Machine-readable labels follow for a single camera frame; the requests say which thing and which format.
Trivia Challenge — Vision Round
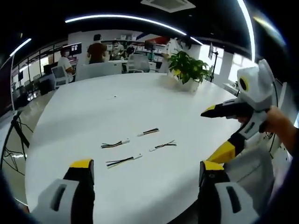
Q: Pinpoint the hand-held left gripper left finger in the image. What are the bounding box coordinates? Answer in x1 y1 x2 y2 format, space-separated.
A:
29 159 96 224

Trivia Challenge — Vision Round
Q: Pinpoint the white plant pot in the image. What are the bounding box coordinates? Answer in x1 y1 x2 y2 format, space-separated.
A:
171 78 201 92

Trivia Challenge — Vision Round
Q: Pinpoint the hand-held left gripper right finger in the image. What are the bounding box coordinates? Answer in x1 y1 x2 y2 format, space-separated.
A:
198 160 260 224

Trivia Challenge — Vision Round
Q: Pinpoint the person's right hand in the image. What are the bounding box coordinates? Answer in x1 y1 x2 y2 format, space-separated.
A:
263 106 298 154

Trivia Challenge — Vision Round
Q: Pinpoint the green potted plant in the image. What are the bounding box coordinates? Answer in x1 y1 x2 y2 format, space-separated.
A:
167 50 214 84

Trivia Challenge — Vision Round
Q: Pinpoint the ceiling air vent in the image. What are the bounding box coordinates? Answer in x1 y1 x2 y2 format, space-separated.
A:
140 0 196 12

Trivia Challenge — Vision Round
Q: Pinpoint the black floor cable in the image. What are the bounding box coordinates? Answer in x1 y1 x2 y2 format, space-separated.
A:
0 111 31 175

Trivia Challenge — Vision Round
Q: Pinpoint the black tripod stand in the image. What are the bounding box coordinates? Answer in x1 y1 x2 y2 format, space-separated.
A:
209 42 221 83

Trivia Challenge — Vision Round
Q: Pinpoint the white office chair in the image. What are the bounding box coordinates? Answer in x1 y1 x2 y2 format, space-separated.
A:
50 65 71 87
127 54 150 73

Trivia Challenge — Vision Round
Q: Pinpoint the JST connector cable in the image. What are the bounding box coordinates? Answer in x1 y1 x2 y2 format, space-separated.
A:
149 140 177 152
106 153 143 169
100 139 130 148
137 127 160 137

